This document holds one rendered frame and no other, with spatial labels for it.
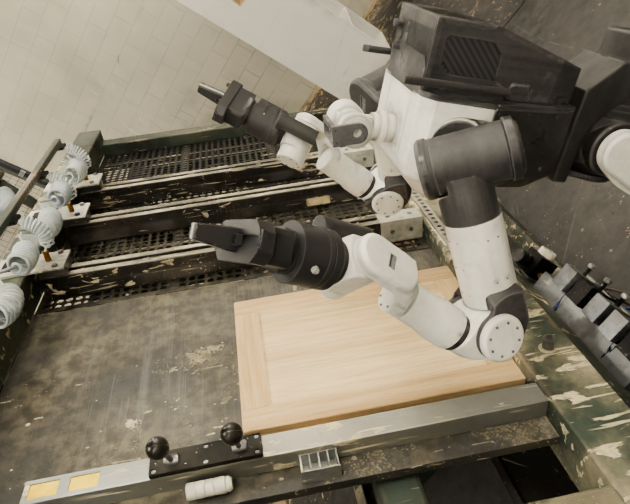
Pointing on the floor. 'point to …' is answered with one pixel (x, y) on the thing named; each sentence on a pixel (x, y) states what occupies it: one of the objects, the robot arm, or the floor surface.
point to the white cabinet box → (303, 37)
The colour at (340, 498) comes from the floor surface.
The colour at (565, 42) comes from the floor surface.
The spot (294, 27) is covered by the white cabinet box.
